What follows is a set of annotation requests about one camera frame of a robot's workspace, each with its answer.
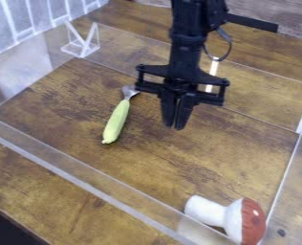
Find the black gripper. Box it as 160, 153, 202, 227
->
137, 33, 230, 130

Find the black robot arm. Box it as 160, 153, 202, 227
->
137, 0, 232, 130

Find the black strip on table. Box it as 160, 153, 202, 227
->
228, 13, 280, 33

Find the plush mushroom toy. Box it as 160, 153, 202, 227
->
185, 195, 266, 245

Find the black cable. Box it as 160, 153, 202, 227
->
202, 27, 234, 62

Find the clear acrylic triangle bracket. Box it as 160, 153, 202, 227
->
61, 22, 101, 58

